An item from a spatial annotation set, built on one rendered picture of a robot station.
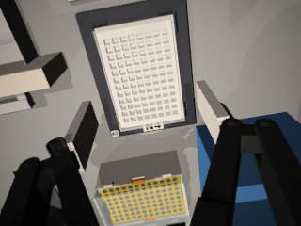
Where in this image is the dark grey bench mat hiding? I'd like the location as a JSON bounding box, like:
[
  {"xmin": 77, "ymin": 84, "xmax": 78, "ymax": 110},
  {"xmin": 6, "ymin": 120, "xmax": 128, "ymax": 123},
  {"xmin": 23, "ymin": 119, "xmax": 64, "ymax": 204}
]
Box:
[{"xmin": 0, "ymin": 0, "xmax": 301, "ymax": 226}]

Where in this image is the blue open-top bin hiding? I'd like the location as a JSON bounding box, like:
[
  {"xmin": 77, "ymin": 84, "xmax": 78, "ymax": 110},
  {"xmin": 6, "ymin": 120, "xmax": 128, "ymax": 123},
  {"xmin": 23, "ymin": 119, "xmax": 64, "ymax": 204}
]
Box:
[{"xmin": 196, "ymin": 112, "xmax": 301, "ymax": 226}]

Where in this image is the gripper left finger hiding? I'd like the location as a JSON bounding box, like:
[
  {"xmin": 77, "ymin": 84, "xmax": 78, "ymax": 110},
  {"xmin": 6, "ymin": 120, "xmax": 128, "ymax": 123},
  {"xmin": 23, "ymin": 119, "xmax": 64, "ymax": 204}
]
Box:
[{"xmin": 0, "ymin": 101, "xmax": 100, "ymax": 226}]

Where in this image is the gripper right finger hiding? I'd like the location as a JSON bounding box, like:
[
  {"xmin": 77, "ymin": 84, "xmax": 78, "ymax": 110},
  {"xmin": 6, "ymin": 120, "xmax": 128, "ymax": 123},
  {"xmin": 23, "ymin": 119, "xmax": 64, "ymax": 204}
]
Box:
[{"xmin": 190, "ymin": 80, "xmax": 301, "ymax": 226}]

